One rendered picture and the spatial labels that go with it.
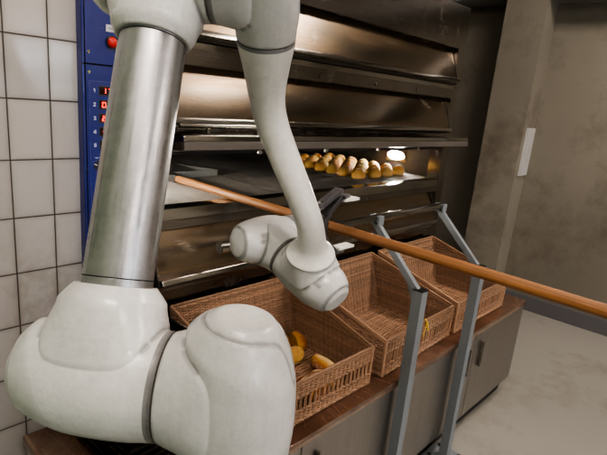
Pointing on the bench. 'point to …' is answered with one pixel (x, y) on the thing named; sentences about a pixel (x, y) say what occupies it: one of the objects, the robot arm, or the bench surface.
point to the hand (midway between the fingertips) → (350, 221)
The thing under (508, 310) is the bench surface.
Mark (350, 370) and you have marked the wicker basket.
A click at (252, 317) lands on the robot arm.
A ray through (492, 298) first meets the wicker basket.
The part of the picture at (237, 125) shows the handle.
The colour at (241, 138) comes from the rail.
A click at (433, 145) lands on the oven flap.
